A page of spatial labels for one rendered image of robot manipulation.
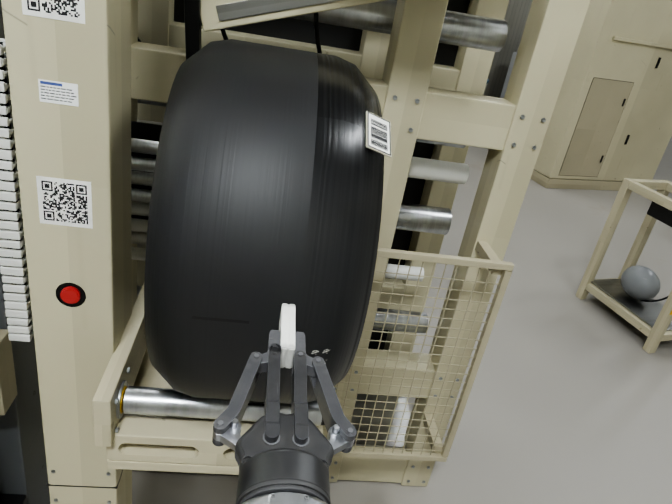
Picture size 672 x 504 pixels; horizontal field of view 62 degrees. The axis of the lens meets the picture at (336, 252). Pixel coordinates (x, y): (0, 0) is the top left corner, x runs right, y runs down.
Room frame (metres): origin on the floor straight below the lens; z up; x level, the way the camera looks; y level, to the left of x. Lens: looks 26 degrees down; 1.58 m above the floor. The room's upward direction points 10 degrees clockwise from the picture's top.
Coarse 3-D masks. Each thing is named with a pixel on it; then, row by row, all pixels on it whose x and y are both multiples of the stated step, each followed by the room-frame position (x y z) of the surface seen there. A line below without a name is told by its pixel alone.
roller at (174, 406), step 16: (128, 400) 0.68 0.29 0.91; (144, 400) 0.69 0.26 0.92; (160, 400) 0.69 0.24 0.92; (176, 400) 0.70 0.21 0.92; (192, 400) 0.70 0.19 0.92; (208, 400) 0.71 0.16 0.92; (224, 400) 0.71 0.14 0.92; (176, 416) 0.69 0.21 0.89; (192, 416) 0.69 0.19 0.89; (208, 416) 0.70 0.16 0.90; (256, 416) 0.71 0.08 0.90; (320, 416) 0.73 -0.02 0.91
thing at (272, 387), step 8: (272, 344) 0.45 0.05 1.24; (272, 352) 0.45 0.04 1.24; (280, 352) 0.45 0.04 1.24; (272, 360) 0.44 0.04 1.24; (272, 368) 0.43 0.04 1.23; (272, 376) 0.42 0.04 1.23; (272, 384) 0.41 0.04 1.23; (272, 392) 0.40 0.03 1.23; (272, 400) 0.39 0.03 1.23; (264, 408) 0.40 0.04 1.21; (272, 408) 0.38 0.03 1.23; (272, 416) 0.37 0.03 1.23; (272, 424) 0.36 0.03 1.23; (272, 432) 0.35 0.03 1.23; (272, 440) 0.35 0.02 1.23
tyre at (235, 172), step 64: (192, 64) 0.78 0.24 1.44; (256, 64) 0.77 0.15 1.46; (320, 64) 0.82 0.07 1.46; (192, 128) 0.66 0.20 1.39; (256, 128) 0.67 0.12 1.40; (320, 128) 0.70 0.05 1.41; (192, 192) 0.61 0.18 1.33; (256, 192) 0.62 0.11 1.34; (320, 192) 0.64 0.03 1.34; (192, 256) 0.58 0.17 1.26; (256, 256) 0.59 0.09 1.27; (320, 256) 0.61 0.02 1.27; (192, 320) 0.57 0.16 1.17; (256, 320) 0.58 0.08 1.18; (320, 320) 0.59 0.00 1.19; (192, 384) 0.60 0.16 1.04; (256, 384) 0.61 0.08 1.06
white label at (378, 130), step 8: (368, 112) 0.75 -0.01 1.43; (368, 120) 0.74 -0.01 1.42; (376, 120) 0.75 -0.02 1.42; (384, 120) 0.76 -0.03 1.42; (368, 128) 0.73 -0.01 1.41; (376, 128) 0.74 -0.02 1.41; (384, 128) 0.75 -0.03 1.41; (368, 136) 0.72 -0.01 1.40; (376, 136) 0.73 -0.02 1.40; (384, 136) 0.73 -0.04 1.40; (368, 144) 0.71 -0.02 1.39; (376, 144) 0.71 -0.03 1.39; (384, 144) 0.72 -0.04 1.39; (384, 152) 0.71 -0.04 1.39
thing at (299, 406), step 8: (296, 352) 0.46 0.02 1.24; (304, 352) 0.46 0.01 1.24; (296, 360) 0.45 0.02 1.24; (304, 360) 0.45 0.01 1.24; (296, 368) 0.44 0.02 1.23; (304, 368) 0.44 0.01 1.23; (296, 376) 0.43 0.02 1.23; (304, 376) 0.43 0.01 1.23; (296, 384) 0.42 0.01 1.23; (304, 384) 0.42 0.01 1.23; (296, 392) 0.41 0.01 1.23; (304, 392) 0.41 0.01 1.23; (296, 400) 0.40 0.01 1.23; (304, 400) 0.40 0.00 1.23; (296, 408) 0.39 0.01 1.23; (304, 408) 0.39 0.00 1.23; (296, 416) 0.38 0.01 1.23; (304, 416) 0.38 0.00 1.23; (296, 424) 0.37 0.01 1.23; (304, 424) 0.37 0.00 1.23; (296, 432) 0.36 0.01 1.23; (304, 432) 0.36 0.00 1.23; (296, 440) 0.35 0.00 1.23; (304, 440) 0.35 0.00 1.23
